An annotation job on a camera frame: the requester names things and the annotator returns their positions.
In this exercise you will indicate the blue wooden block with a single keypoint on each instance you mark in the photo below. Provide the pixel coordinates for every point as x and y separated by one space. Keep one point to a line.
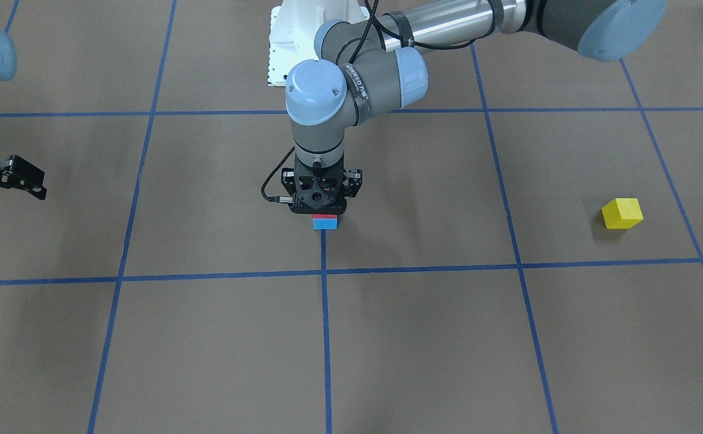
324 224

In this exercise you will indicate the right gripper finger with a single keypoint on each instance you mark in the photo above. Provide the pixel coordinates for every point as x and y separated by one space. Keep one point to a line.
18 173

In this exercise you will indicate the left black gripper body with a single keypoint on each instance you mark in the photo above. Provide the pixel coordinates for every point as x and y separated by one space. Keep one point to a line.
352 182

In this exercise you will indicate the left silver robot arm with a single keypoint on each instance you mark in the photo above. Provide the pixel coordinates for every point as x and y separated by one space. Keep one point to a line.
367 69

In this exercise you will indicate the yellow wooden block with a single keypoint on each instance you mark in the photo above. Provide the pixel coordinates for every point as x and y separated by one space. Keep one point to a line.
622 213

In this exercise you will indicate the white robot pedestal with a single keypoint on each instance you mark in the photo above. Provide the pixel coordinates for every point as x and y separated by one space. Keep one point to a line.
293 28

